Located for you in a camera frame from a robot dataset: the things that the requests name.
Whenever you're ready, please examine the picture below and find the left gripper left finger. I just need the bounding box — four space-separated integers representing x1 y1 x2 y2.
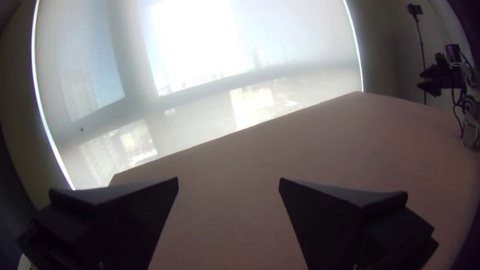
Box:
16 176 179 270

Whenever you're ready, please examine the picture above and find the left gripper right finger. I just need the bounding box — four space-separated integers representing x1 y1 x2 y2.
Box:
278 177 440 270

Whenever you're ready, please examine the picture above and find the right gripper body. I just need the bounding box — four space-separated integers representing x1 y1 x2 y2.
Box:
434 52 467 91

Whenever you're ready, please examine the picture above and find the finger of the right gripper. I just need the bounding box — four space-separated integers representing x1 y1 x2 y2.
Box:
419 64 443 80
416 80 443 98

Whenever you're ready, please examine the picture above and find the black camera stand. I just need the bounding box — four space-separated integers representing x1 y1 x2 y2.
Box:
406 3 429 106

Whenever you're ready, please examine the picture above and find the black cable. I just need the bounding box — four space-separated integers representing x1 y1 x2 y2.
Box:
451 88 467 137

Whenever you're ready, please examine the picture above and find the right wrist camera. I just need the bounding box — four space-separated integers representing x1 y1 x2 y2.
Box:
444 44 462 66

